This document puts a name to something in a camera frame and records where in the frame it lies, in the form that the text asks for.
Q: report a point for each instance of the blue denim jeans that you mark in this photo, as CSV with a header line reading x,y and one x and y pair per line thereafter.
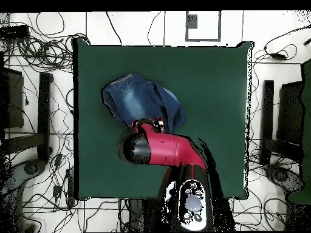
x,y
131,97

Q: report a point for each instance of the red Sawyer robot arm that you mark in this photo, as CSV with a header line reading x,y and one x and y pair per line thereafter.
x,y
167,148

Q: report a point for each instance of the dark green table cloth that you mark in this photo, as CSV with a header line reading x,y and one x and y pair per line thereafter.
x,y
206,97

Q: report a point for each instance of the black stand base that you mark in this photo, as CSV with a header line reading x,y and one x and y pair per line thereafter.
x,y
267,116
44,116

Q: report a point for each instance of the black power adapter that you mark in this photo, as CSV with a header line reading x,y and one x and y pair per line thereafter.
x,y
58,160
57,191
278,56

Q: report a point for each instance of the black power strip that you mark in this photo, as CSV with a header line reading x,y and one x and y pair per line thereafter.
x,y
14,31
70,187

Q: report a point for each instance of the black box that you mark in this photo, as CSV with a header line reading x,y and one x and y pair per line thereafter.
x,y
14,102
290,111

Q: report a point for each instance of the grey wheeled chair base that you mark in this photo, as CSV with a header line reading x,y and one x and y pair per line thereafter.
x,y
31,168
281,176

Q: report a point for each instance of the dark green spare cloth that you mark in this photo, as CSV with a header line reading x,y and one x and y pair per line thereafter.
x,y
306,121

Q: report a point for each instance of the grey square floor frame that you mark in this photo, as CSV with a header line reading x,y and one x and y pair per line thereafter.
x,y
192,21

